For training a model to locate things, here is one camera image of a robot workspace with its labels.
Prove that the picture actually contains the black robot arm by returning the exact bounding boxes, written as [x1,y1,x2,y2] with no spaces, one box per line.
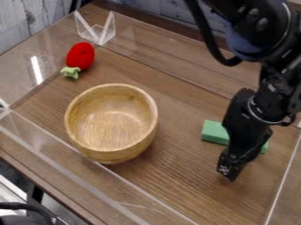
[207,0,301,180]

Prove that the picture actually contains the red plush strawberry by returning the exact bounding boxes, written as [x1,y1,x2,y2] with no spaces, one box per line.
[60,42,95,79]

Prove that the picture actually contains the clear acrylic tray enclosure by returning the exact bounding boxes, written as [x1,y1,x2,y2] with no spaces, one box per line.
[0,5,300,225]

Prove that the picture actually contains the brown wooden bowl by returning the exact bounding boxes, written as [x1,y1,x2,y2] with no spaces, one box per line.
[64,83,159,164]

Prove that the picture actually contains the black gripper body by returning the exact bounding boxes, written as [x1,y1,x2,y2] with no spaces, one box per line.
[222,89,273,158]

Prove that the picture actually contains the green rectangular block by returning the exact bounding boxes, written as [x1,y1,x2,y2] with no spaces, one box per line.
[201,120,270,155]

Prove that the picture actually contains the black table leg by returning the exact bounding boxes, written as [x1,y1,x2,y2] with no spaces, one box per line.
[32,185,44,203]

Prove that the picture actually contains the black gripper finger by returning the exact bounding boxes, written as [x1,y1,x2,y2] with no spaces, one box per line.
[217,149,234,178]
[229,147,261,182]

